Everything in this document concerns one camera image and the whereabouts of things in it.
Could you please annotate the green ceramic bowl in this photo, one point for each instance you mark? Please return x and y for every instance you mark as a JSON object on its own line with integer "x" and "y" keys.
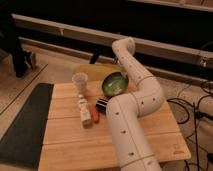
{"x": 114, "y": 84}

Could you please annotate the clear plastic cup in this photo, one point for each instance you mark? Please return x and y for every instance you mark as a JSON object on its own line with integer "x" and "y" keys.
{"x": 80, "y": 80}

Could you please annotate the white plastic bottle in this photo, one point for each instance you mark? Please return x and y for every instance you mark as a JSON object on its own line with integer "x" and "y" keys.
{"x": 84, "y": 111}

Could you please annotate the person's dark leg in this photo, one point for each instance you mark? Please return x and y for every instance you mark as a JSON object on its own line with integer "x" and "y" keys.
{"x": 10, "y": 43}

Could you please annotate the dark floor mat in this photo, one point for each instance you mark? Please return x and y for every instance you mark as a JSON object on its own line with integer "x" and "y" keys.
{"x": 21, "y": 144}

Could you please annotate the black striped case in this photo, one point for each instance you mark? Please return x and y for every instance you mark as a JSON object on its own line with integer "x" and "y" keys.
{"x": 101, "y": 105}

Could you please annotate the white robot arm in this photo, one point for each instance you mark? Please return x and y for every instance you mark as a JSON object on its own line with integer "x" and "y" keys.
{"x": 132, "y": 148}

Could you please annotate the orange carrot toy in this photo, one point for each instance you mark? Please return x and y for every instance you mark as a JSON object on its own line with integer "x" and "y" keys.
{"x": 95, "y": 114}

